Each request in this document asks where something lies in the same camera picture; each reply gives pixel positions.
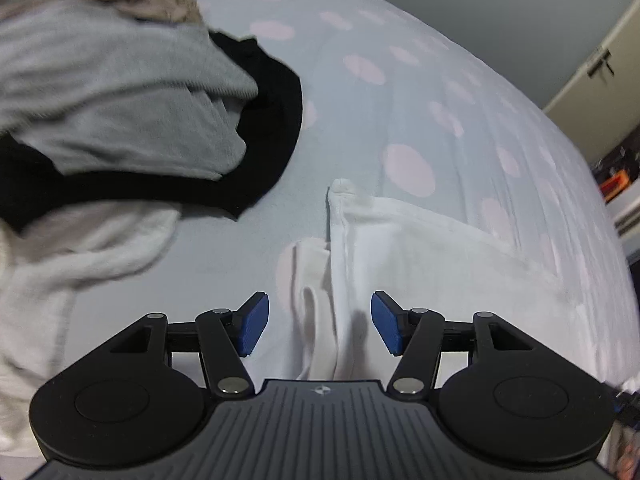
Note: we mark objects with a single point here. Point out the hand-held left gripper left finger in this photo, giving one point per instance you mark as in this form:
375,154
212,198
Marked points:
252,322

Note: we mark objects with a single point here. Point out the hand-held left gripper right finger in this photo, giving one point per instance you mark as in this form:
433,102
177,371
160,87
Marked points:
387,322

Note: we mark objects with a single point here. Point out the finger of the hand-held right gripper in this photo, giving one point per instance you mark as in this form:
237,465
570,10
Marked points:
625,405

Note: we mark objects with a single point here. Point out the white long-sleeve garment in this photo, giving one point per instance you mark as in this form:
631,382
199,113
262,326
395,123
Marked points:
425,260

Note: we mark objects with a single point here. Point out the black garment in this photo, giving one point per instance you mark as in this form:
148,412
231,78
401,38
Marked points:
270,150

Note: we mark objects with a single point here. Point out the cream ribbed knit garment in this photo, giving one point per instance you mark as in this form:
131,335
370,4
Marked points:
50,285

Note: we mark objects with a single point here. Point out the bookshelf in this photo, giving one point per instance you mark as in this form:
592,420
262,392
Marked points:
617,185

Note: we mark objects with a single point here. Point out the grey garment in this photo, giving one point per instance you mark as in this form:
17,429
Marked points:
100,85

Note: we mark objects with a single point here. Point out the cream cabinet door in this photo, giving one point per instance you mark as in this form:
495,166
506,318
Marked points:
600,110

